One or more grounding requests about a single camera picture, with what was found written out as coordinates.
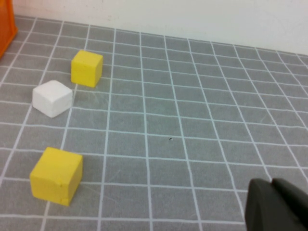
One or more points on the yellow foam cube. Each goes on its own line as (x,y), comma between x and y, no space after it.
(54,176)
(86,68)

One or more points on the orange plastic cutlery crate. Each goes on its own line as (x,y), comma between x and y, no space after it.
(6,29)

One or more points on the white foam cube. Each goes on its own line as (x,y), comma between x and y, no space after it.
(51,99)

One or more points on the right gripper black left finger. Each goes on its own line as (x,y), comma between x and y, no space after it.
(264,211)

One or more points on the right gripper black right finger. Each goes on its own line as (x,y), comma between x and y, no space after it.
(296,207)

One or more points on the grey grid table mat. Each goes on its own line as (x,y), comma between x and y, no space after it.
(180,108)

